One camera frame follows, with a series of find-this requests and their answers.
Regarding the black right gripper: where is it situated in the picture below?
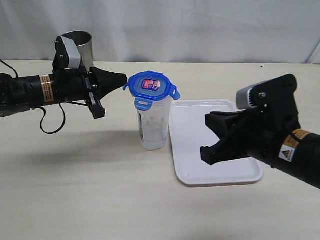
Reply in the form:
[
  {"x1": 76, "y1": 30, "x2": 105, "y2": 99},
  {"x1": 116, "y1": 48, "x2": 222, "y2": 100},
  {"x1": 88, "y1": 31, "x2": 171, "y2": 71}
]
[{"x1": 200, "y1": 74, "x2": 301, "y2": 165}]

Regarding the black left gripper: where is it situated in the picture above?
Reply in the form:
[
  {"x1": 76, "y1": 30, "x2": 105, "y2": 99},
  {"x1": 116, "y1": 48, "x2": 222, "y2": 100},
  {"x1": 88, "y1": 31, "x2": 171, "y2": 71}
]
[{"x1": 52, "y1": 36, "x2": 128, "y2": 119}]

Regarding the blue plastic lid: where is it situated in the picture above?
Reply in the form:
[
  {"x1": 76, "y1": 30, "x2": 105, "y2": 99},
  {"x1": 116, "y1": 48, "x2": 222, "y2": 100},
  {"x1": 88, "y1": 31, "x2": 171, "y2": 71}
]
[{"x1": 123, "y1": 71, "x2": 181, "y2": 111}]

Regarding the stainless steel tumbler cup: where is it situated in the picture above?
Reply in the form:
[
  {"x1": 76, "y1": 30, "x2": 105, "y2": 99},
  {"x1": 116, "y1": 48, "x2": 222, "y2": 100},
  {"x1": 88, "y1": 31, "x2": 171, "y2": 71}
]
[{"x1": 62, "y1": 30, "x2": 94, "y2": 72}]

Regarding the clear plastic tall container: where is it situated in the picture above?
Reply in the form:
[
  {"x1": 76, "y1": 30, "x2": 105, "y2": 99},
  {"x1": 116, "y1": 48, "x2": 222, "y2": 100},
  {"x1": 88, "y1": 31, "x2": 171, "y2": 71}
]
[{"x1": 134, "y1": 96, "x2": 173, "y2": 151}]

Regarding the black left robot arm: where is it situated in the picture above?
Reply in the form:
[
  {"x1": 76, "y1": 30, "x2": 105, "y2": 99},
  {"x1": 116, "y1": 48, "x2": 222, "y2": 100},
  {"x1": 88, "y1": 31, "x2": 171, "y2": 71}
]
[{"x1": 0, "y1": 36, "x2": 128, "y2": 119}]

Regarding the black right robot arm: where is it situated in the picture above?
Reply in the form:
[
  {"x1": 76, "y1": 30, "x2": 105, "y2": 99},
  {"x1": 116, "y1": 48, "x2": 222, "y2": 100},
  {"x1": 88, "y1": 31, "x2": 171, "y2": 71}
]
[{"x1": 200, "y1": 74, "x2": 320, "y2": 188}]

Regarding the white rectangular plastic tray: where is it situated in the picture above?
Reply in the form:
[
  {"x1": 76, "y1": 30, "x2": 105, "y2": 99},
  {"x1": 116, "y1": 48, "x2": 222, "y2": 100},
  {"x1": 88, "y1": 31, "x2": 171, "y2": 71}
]
[{"x1": 169, "y1": 99, "x2": 264, "y2": 187}]

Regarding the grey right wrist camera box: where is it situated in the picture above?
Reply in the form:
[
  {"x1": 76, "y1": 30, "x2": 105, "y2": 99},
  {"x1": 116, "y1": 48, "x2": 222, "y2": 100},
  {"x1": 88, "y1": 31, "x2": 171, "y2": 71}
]
[{"x1": 235, "y1": 81, "x2": 266, "y2": 110}]

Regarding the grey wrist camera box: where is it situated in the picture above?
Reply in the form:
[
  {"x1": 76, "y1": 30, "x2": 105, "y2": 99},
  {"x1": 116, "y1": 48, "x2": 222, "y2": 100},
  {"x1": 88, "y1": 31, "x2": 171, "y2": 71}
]
[
  {"x1": 61, "y1": 36, "x2": 81, "y2": 69},
  {"x1": 235, "y1": 81, "x2": 266, "y2": 110}
]

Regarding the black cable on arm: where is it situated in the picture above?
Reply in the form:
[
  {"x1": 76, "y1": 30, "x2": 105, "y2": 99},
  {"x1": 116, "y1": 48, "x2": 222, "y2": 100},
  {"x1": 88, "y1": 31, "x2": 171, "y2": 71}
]
[{"x1": 0, "y1": 59, "x2": 88, "y2": 135}]

